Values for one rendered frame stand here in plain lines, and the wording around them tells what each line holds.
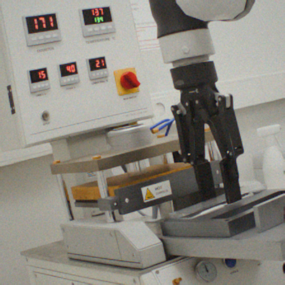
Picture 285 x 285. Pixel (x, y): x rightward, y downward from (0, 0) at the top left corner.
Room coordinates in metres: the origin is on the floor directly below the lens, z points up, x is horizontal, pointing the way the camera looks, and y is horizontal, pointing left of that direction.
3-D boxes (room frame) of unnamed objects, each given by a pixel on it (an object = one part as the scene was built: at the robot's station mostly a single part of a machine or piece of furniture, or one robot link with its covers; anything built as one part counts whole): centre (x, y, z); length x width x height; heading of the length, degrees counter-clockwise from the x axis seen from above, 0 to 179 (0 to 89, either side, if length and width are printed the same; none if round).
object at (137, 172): (1.29, 0.02, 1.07); 0.22 x 0.17 x 0.10; 126
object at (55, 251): (1.32, 0.05, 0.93); 0.46 x 0.35 x 0.01; 36
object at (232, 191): (1.09, -0.12, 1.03); 0.03 x 0.01 x 0.07; 126
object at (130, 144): (1.33, 0.03, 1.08); 0.31 x 0.24 x 0.13; 126
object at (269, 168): (2.06, -0.38, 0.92); 0.09 x 0.08 x 0.25; 88
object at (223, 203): (1.11, -0.10, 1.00); 0.18 x 0.06 x 0.02; 126
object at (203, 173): (1.14, -0.08, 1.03); 0.03 x 0.01 x 0.07; 126
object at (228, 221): (1.08, -0.12, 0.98); 0.20 x 0.17 x 0.03; 126
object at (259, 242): (1.04, -0.15, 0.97); 0.30 x 0.22 x 0.08; 36
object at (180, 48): (1.14, -0.10, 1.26); 0.13 x 0.12 x 0.05; 126
